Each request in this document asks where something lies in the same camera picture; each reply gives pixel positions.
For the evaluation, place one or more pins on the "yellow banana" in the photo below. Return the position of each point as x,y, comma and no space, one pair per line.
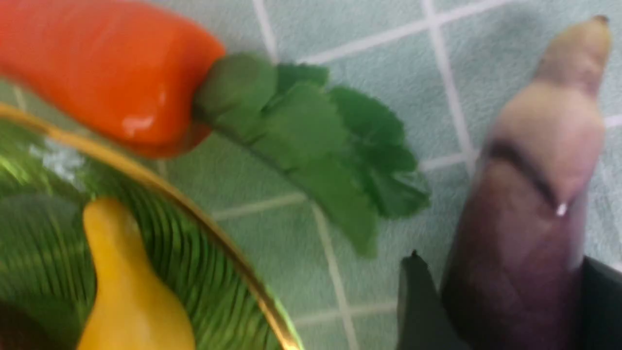
133,308

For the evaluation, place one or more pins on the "orange carrot with green leaves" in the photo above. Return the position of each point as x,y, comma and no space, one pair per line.
157,83

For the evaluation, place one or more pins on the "dark purple eggplant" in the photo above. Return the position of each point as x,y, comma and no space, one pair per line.
513,280

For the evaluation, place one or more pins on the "green leaf-shaped glass plate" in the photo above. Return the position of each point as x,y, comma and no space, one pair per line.
48,281

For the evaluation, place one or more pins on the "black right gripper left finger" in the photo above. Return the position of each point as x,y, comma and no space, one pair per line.
422,323

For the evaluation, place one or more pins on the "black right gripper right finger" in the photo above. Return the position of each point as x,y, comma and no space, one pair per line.
600,317

